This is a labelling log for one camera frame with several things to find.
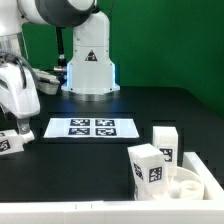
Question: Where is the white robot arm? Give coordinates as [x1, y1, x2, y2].
[0, 0, 120, 135]

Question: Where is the white L-shaped fence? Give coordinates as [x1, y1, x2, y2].
[0, 152, 224, 224]

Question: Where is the white marker sheet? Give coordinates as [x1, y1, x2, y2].
[44, 118, 139, 139]

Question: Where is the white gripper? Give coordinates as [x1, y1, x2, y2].
[0, 61, 61, 136]

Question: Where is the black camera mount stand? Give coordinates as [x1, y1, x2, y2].
[56, 27, 67, 66]

